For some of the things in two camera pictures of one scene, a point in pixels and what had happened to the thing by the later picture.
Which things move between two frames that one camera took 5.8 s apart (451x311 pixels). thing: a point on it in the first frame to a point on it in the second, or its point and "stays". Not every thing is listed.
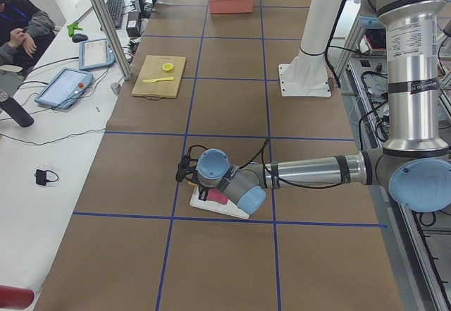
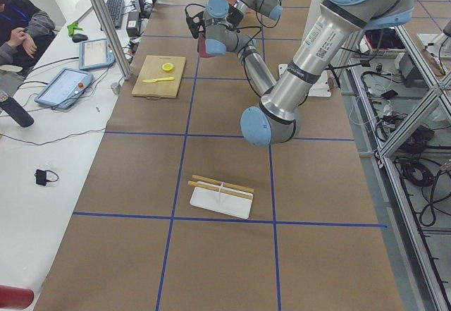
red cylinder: [16, 297] stays
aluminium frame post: [103, 14] stays
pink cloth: [214, 194] to [203, 53]
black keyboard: [115, 7] stays
